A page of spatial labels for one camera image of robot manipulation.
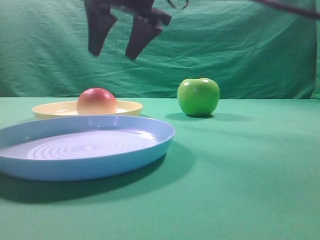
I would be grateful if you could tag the green backdrop cloth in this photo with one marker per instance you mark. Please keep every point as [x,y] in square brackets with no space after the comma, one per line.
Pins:
[250,50]

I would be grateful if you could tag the blue plastic plate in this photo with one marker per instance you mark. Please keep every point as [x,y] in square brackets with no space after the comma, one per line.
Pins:
[77,148]

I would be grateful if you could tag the yellow plastic plate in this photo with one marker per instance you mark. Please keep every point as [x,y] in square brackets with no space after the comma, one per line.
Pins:
[68,108]

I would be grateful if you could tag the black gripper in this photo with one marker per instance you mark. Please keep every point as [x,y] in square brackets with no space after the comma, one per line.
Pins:
[100,21]

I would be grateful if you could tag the green apple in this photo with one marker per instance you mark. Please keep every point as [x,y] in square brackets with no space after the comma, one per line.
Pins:
[198,97]

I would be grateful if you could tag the green tablecloth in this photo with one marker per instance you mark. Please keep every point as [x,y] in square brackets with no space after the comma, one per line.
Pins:
[249,172]

